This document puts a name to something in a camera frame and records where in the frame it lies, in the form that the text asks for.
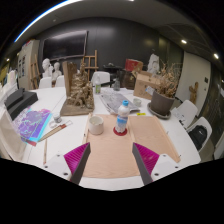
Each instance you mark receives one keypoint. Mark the clear glass bottle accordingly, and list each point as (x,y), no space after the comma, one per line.
(117,85)

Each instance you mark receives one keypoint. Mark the round ceiling spotlight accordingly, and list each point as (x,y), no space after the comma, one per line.
(216,56)
(183,41)

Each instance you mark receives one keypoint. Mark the white plastic chair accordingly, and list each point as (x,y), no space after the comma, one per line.
(60,81)
(188,110)
(203,123)
(101,77)
(45,83)

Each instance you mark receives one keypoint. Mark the golden carved sculpture on wood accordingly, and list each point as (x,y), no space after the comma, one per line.
(80,93)

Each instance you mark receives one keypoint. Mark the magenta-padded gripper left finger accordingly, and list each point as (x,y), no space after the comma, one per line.
(58,165)

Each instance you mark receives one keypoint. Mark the red storage box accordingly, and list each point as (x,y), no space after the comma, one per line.
(133,65)

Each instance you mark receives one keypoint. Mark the wooden carved figure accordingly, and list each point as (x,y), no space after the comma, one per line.
(193,93)

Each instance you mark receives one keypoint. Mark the white paper sheets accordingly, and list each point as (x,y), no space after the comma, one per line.
(178,113)

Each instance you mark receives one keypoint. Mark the dried plant in dark pot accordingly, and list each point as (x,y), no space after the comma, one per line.
(162,103)

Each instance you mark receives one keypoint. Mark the white paper cup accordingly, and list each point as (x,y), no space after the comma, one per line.
(96,126)

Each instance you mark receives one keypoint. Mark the black wall screen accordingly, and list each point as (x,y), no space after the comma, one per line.
(65,45)

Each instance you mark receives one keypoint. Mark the desktop printer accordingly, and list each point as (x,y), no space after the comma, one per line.
(20,103)

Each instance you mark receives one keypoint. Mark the grey round plant saucer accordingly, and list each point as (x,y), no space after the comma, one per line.
(160,117)

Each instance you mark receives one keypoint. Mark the brown cardboard box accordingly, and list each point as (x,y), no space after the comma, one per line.
(144,85)

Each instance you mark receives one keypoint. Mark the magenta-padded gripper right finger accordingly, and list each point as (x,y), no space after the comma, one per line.
(166,165)

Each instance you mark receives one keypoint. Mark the white bottle with blue cap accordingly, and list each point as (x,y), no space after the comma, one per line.
(122,118)

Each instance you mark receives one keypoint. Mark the small clear round jar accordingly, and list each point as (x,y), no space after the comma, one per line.
(137,102)

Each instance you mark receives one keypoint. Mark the dark brown bag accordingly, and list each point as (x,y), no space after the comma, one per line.
(127,80)

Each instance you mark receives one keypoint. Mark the white plaster bust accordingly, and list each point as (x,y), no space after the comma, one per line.
(47,68)
(57,70)

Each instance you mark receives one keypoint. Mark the printed newspaper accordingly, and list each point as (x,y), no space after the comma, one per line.
(118,102)

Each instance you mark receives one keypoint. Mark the thin wooden brush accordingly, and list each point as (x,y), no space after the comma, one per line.
(45,151)

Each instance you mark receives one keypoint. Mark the white cabinet with posters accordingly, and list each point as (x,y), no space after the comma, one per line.
(26,63)

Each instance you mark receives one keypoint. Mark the long ceiling light strip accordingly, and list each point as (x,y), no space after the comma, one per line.
(43,15)

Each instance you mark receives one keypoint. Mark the glass bottle with green label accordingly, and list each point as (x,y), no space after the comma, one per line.
(97,86)

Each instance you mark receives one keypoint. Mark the wooden easel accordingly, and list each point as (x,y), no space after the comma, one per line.
(90,63)
(35,71)

